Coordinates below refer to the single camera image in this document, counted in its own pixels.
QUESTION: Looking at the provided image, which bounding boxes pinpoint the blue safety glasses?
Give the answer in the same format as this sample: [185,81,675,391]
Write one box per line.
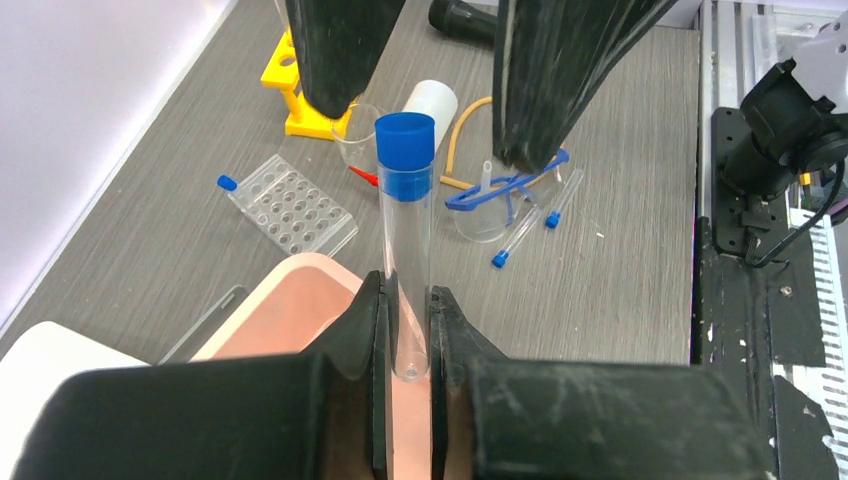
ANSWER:
[445,148,570,243]

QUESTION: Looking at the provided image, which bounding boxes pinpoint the small glass beaker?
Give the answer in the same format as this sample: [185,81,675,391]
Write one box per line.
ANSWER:
[331,103,386,175]

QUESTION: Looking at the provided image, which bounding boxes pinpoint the yellow rubber tube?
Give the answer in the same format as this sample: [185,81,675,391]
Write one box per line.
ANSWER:
[435,96,519,194]

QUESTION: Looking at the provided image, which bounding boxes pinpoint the pink plastic bin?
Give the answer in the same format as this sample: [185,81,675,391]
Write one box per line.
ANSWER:
[190,253,442,479]

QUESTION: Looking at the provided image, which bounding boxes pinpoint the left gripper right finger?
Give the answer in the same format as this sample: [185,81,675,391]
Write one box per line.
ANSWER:
[431,287,770,479]

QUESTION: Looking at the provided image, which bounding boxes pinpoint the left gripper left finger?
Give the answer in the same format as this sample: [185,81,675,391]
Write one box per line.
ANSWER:
[13,271,389,479]

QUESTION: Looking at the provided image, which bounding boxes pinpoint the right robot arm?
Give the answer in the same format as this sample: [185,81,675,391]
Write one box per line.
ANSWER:
[285,1,847,198]

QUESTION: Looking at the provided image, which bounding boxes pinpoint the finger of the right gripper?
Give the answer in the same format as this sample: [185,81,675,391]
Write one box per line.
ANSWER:
[285,0,405,119]
[492,0,674,173]

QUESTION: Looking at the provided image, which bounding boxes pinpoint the blue capped test tube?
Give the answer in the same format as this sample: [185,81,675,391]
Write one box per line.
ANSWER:
[544,169,585,230]
[491,205,542,269]
[375,112,435,383]
[216,175,239,192]

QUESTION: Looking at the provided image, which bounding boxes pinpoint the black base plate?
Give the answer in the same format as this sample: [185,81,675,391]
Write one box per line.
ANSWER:
[688,105,848,480]

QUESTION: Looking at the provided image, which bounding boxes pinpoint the white bin lid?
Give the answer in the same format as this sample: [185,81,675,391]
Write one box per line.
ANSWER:
[0,321,150,480]

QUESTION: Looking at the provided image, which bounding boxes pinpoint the black flashlight orange end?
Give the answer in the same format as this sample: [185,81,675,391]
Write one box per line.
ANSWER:
[428,0,497,48]

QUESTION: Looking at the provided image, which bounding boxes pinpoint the white wash bottle red cap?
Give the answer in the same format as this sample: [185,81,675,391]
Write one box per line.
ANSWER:
[347,79,460,190]

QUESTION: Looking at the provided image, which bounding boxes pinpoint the yellow test tube rack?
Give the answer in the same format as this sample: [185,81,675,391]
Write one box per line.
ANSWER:
[260,28,352,140]

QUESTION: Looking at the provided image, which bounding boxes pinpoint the clear tube rack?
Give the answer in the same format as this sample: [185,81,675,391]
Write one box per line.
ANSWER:
[225,155,358,257]

